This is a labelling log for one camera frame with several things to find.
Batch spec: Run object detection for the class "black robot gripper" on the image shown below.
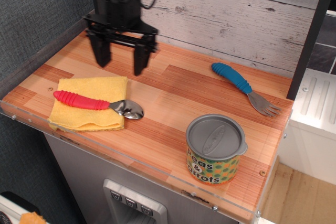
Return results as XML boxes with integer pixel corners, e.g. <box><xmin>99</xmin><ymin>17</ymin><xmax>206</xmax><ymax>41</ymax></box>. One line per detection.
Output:
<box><xmin>84</xmin><ymin>0</ymin><xmax>158</xmax><ymax>76</ymax></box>

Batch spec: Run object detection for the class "peas and carrots toy can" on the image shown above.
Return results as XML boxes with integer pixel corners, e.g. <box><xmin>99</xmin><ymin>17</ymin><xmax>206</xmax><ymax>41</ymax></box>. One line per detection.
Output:
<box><xmin>186</xmin><ymin>114</ymin><xmax>248</xmax><ymax>185</ymax></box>

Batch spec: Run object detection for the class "clear acrylic edge guard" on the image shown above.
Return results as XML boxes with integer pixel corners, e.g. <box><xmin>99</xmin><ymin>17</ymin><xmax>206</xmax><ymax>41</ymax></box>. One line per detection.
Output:
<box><xmin>0</xmin><ymin>100</ymin><xmax>261</xmax><ymax>221</ymax></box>

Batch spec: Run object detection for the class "folded yellow cloth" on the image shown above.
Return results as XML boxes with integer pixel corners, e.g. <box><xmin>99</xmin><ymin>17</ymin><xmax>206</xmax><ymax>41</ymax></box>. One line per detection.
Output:
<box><xmin>48</xmin><ymin>77</ymin><xmax>128</xmax><ymax>131</ymax></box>

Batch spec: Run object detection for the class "grey toy fridge cabinet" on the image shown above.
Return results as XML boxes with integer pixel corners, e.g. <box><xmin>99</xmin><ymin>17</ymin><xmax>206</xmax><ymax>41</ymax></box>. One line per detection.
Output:
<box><xmin>45</xmin><ymin>134</ymin><xmax>237</xmax><ymax>223</ymax></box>

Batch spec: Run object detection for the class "silver dispenser button panel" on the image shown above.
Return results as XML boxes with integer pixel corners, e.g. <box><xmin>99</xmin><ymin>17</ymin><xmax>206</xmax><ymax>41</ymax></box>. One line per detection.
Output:
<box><xmin>103</xmin><ymin>179</ymin><xmax>168</xmax><ymax>223</ymax></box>

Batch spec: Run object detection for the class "orange sponge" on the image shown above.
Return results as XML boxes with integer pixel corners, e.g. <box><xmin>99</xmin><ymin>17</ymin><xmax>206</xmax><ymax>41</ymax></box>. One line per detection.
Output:
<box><xmin>19</xmin><ymin>212</ymin><xmax>47</xmax><ymax>224</ymax></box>

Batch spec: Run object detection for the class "white toy sink unit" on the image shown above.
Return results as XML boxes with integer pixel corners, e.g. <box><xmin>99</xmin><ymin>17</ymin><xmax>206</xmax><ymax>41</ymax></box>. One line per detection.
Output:
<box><xmin>277</xmin><ymin>69</ymin><xmax>335</xmax><ymax>184</ymax></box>

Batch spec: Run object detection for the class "red handled metal spoon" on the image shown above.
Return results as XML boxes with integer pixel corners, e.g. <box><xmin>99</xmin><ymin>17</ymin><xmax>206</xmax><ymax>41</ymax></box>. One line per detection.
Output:
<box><xmin>53</xmin><ymin>90</ymin><xmax>144</xmax><ymax>120</ymax></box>

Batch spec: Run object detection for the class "blue handled metal fork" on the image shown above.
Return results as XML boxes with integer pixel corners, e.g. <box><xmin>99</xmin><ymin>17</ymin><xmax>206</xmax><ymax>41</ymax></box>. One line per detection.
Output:
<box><xmin>211</xmin><ymin>62</ymin><xmax>281</xmax><ymax>117</ymax></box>

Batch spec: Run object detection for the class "dark right shelf post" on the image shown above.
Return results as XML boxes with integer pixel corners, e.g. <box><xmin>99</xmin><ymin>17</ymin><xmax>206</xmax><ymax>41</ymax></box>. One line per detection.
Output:
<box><xmin>287</xmin><ymin>0</ymin><xmax>331</xmax><ymax>101</ymax></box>

